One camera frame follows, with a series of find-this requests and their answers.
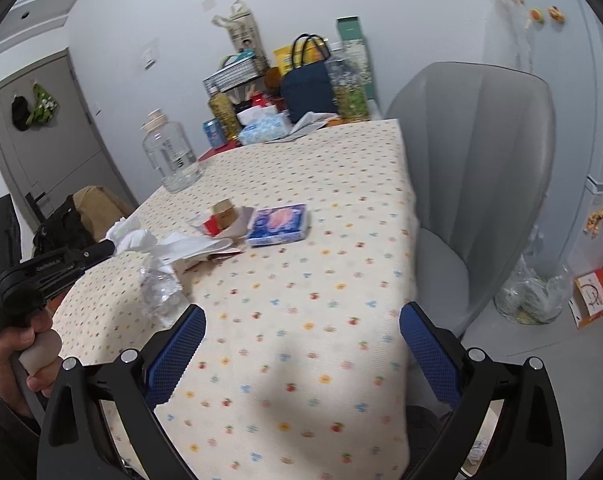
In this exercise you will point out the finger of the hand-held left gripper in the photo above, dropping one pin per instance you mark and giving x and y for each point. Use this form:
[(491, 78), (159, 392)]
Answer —
[(99, 249)]

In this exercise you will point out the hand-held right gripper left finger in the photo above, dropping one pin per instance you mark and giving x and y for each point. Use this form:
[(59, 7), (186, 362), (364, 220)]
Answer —
[(176, 355)]

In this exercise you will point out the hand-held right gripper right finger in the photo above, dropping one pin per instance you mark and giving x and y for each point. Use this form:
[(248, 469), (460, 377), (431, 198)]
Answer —
[(429, 355)]

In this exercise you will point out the white tissue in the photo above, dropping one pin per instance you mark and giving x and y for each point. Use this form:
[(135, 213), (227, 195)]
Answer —
[(131, 240)]

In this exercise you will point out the clear plastic wrap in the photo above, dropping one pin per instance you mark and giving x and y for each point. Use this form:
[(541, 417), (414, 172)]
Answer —
[(159, 290)]

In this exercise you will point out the white paper sheet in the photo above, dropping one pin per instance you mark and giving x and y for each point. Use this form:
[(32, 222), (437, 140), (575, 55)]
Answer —
[(191, 247)]

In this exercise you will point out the red snack packet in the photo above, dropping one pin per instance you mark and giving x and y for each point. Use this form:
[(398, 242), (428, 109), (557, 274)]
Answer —
[(210, 225)]

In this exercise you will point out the small cardboard box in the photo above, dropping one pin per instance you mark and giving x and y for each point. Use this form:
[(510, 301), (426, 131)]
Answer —
[(225, 212)]

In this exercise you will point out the blue pink tissue pack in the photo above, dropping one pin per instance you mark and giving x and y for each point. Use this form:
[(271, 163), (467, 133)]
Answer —
[(279, 222)]

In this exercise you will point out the person's left forearm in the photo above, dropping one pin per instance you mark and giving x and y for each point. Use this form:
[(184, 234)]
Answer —
[(4, 427)]

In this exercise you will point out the person's left hand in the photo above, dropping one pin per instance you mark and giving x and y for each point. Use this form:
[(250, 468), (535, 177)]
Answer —
[(1, 360)]

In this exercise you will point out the black bag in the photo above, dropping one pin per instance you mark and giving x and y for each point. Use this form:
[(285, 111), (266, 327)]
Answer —
[(64, 227)]

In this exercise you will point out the brown bag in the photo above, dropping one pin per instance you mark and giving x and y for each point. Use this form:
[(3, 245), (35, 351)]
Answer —
[(99, 202)]

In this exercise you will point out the black chair back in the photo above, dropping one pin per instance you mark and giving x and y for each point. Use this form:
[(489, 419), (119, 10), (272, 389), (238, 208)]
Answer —
[(4, 230)]

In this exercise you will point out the grey door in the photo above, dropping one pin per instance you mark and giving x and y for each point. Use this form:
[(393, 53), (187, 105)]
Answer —
[(56, 150)]

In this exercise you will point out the clear glass jar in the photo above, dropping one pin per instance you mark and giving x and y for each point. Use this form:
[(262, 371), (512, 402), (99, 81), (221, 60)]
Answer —
[(174, 160)]

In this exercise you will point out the clear plastic bag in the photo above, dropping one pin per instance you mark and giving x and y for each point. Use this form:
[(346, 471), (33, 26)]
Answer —
[(531, 295)]

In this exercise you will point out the red mat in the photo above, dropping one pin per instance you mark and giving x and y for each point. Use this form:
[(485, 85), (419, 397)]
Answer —
[(219, 152)]

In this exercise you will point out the green cloth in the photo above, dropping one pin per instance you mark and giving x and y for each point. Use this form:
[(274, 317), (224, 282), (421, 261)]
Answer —
[(42, 102)]

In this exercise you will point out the blue can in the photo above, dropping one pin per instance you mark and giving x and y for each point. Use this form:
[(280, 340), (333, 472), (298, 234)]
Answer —
[(214, 135)]

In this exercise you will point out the orange white box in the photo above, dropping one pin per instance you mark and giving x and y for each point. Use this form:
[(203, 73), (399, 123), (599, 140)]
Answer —
[(594, 297)]

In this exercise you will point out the olive oil bottle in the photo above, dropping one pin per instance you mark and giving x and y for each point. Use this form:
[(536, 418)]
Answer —
[(221, 110)]

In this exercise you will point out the grey shell chair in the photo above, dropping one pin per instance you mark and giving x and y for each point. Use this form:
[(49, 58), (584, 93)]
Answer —
[(481, 160)]

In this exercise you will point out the blue tissue box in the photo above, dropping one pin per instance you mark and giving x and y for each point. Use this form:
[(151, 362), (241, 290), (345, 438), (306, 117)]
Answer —
[(261, 127)]

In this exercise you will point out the yellow letter magnets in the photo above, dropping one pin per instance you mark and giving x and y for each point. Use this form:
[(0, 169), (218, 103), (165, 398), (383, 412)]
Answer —
[(599, 217)]

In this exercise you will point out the red box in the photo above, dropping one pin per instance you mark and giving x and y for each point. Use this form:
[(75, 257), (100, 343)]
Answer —
[(259, 100)]

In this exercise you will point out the white cloth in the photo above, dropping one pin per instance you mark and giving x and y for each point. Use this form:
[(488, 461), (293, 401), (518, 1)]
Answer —
[(311, 120)]

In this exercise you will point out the navy tote bag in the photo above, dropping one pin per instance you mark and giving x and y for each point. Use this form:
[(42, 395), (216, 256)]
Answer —
[(306, 92)]

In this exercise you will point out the beige paper carton bag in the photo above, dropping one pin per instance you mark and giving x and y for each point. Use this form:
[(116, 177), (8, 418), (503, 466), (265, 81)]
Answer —
[(244, 32)]

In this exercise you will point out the yellow bag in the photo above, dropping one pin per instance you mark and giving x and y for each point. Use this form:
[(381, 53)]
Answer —
[(286, 57)]

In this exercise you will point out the clear plastic bottle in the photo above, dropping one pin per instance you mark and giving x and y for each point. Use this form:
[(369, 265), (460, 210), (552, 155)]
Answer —
[(349, 95)]

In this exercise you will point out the white refrigerator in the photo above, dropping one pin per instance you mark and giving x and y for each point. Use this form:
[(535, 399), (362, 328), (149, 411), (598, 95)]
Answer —
[(581, 110)]

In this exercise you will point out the tall green box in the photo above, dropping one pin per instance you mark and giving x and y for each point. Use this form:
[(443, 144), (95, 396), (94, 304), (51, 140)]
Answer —
[(354, 35)]

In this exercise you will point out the orange fridge magnet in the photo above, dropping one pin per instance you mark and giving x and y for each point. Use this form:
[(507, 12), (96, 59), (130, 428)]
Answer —
[(536, 15), (556, 13)]

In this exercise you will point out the wall switch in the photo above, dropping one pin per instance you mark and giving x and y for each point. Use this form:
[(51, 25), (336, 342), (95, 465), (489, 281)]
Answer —
[(150, 55)]

